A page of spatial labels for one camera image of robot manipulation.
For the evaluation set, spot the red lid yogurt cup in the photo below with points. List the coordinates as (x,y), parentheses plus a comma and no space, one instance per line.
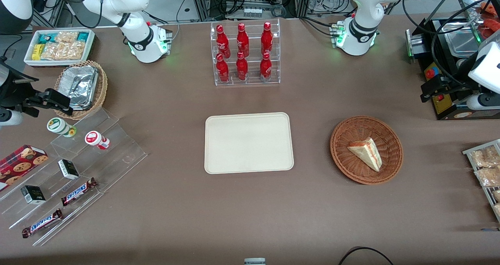
(93,138)

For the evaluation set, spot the silver foil container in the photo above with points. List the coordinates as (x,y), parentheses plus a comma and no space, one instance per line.
(80,86)

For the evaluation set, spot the white power strip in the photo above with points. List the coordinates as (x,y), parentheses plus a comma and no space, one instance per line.
(253,11)

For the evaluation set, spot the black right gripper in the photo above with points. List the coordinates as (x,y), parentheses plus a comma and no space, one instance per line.
(11,94)

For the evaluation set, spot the brown round wicker basket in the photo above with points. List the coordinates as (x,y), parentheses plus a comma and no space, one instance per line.
(351,159)

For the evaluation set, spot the clear acrylic bottle rack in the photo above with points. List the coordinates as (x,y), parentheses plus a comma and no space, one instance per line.
(250,81)

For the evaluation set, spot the glass display case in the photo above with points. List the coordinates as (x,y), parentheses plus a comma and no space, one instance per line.
(468,3)

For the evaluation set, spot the yellow snack pack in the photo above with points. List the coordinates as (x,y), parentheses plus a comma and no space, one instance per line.
(37,51)

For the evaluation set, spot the black food warmer appliance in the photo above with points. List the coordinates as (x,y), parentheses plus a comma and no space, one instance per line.
(445,108)

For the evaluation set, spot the steel pan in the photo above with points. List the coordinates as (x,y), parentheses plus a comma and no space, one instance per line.
(463,43)

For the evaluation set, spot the red cola bottle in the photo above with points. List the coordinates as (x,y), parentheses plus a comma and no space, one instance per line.
(241,67)
(242,39)
(265,67)
(222,69)
(222,40)
(266,37)

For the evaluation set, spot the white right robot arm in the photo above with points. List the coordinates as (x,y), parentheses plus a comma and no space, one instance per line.
(136,34)

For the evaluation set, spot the teal snack pack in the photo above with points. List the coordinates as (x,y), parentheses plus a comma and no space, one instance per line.
(45,37)
(83,36)

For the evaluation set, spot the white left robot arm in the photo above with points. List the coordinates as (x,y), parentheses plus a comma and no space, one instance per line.
(359,18)

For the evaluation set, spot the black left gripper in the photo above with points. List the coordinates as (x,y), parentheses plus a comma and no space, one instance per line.
(460,86)

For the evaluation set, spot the light tan wicker basket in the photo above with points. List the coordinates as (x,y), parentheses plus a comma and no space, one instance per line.
(102,87)

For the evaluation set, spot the green lid yogurt cup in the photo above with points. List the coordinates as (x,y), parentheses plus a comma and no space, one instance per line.
(58,126)

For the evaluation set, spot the small clear cracker bag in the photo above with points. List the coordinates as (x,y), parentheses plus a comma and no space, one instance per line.
(66,36)

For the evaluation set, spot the clear bag of snacks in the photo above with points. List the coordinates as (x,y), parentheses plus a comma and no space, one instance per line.
(488,176)
(496,195)
(497,209)
(484,157)

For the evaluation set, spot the brown Snickers bar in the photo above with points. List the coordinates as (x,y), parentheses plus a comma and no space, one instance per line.
(78,191)
(42,223)

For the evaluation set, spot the small black carton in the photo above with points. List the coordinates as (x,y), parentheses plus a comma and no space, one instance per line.
(68,169)
(33,194)

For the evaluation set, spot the red cookie box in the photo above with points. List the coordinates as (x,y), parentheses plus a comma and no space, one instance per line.
(19,165)

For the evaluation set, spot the grey device with label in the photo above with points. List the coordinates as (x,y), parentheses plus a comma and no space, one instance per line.
(254,261)

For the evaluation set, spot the large clear cracker bag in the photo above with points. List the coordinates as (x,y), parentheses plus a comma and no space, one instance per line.
(62,51)

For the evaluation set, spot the clear acrylic stepped stand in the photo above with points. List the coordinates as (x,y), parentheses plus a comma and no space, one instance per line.
(117,151)

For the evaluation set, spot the red round button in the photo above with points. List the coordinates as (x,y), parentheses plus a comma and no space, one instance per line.
(429,74)

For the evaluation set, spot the cream rectangular tray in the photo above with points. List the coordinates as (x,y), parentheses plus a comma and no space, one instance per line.
(248,143)

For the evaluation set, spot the white rectangular snack bin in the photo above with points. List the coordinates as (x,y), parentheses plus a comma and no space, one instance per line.
(29,59)

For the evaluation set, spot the triangular sandwich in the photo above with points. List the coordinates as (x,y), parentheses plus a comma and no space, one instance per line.
(367,152)

